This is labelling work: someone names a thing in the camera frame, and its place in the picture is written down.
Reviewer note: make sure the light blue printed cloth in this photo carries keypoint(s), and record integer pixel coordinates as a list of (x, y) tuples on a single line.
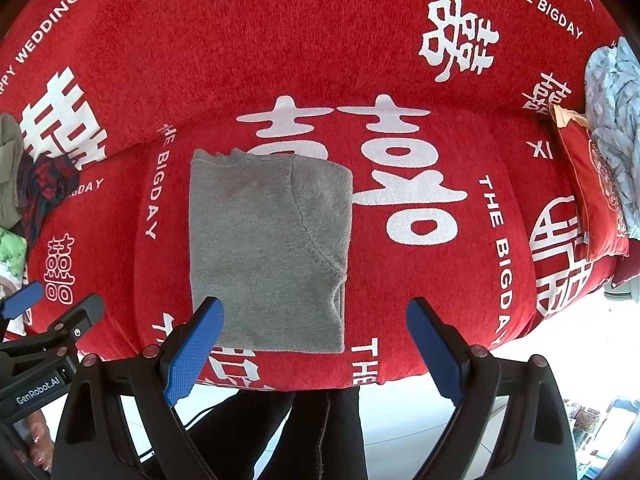
[(615, 90)]

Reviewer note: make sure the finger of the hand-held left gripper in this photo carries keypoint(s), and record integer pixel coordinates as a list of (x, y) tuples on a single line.
[(22, 300), (75, 320)]

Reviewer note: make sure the cluttered shelf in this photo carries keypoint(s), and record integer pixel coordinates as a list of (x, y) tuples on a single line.
[(590, 425)]

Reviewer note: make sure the person's left hand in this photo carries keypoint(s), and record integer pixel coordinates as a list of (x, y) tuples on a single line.
[(40, 440)]

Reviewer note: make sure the black pants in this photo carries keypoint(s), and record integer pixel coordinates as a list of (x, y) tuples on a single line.
[(280, 440)]

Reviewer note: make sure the pale green object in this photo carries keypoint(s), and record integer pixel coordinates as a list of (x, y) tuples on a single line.
[(622, 287)]

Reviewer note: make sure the olive cloth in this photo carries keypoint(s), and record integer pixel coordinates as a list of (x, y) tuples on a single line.
[(10, 160)]

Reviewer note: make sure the grey knit sweater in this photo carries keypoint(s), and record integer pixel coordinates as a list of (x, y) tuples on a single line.
[(265, 240)]

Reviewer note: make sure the green patterned cloth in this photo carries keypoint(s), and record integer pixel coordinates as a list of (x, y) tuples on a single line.
[(12, 250)]

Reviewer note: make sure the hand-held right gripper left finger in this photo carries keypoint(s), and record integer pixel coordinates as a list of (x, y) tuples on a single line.
[(195, 350)]

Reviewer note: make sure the red printed blanket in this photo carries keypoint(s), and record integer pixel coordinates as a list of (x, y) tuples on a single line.
[(350, 50)]

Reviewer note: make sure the red embroidered cushion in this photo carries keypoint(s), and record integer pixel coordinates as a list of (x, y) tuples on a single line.
[(595, 190)]

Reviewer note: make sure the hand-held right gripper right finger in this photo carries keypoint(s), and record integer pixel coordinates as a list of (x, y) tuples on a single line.
[(440, 355)]

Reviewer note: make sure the red navy plaid cloth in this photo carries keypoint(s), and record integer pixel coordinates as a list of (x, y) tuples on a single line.
[(45, 180)]

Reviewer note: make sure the white printed cloth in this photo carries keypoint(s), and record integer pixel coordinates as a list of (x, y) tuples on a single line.
[(10, 272)]

